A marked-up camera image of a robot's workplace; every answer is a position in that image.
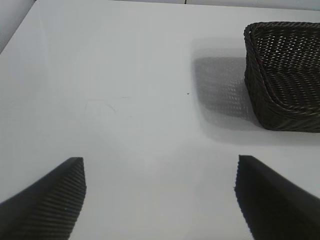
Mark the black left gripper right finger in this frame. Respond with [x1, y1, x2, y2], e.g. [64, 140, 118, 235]
[233, 154, 320, 240]

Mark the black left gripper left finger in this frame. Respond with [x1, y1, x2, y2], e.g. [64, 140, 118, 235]
[0, 156, 87, 240]

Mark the dark brown woven basket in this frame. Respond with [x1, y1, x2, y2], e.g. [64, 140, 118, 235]
[243, 21, 320, 133]

